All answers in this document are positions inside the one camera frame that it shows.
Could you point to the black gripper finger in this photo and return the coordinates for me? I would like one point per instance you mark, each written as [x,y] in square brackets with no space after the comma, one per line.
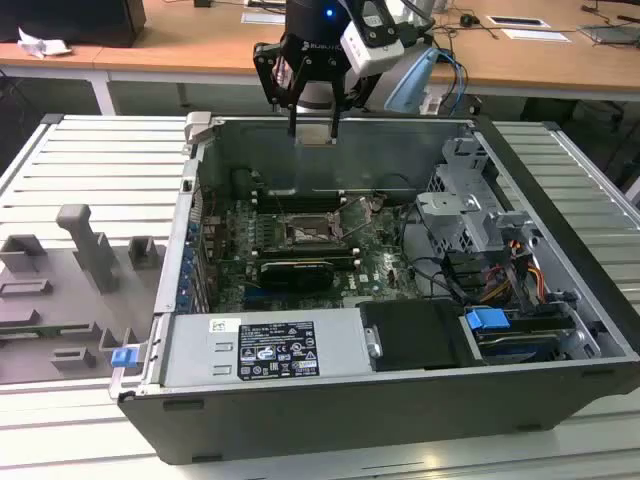
[350,95]
[265,70]

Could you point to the CPU with silver top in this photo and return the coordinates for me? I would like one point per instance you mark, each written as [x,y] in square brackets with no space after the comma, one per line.
[315,136]

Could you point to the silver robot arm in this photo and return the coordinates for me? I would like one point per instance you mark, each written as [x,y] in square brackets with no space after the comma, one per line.
[317,95]

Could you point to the CPU socket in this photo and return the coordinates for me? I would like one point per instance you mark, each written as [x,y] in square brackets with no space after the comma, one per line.
[310,241]

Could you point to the pale blue teach pendant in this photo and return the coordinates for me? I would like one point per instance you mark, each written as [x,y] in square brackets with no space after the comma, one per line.
[410,80]

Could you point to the wooden desk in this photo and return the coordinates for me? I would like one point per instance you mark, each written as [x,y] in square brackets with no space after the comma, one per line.
[200,45]

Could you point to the white plug block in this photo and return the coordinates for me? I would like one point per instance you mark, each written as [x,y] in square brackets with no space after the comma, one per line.
[431,104]

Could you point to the black RAM stick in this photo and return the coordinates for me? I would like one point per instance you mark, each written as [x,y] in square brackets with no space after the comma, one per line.
[280,202]

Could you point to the black computer mouse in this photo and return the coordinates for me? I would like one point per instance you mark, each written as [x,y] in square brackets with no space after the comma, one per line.
[469,20]

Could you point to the silver metal drive cage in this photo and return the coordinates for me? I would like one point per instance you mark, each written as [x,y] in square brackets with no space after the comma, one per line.
[450,205]

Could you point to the green motherboard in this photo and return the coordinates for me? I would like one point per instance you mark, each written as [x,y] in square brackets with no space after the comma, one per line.
[385,270]

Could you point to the black graphics card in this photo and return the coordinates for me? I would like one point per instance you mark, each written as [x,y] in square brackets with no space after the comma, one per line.
[295,275]

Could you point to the white paper sheet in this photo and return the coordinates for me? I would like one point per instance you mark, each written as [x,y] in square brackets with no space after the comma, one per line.
[535,35]

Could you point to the black box on desk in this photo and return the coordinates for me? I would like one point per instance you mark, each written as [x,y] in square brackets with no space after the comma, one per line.
[75,20]

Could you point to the crumpled white paper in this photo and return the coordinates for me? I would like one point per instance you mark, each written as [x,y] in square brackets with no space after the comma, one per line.
[40,47]

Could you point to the hard disk in blue carrier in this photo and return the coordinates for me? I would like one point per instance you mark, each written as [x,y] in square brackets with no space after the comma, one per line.
[485,318]

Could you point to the transparent plastic folder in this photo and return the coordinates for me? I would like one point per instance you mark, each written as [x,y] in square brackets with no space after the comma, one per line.
[610,32]

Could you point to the silver power supply unit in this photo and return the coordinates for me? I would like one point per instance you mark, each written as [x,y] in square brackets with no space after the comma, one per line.
[200,350]

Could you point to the grey parts rack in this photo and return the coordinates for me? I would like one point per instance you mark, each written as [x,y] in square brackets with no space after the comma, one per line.
[60,300]

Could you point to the blue case latch tab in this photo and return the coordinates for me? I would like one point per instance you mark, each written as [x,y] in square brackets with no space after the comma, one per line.
[123,359]

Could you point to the black open PC case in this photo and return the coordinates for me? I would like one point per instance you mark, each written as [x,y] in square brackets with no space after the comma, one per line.
[350,425]

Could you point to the green RAM stick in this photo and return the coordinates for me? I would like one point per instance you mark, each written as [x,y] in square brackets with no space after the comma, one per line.
[30,330]

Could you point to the white wrist camera black mount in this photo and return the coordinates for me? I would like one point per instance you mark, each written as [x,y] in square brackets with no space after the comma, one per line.
[372,55]

